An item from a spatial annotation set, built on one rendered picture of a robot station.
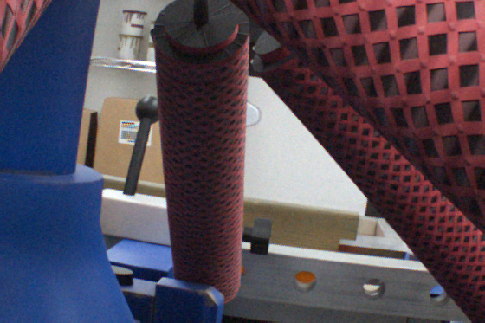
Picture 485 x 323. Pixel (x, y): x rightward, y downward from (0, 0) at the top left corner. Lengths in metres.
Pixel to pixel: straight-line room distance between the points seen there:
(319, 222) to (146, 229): 0.34
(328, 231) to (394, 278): 0.26
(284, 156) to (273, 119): 0.18
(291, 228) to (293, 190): 3.71
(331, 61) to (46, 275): 0.17
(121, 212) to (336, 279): 0.21
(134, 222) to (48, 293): 0.57
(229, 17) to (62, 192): 0.21
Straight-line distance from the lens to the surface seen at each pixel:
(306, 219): 1.19
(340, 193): 4.89
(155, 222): 0.89
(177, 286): 0.69
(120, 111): 4.50
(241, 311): 1.04
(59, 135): 0.35
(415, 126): 0.17
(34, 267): 0.33
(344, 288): 0.95
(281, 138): 4.88
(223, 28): 0.51
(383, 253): 1.18
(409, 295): 0.96
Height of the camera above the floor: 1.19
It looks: 3 degrees down
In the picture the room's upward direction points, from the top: 8 degrees clockwise
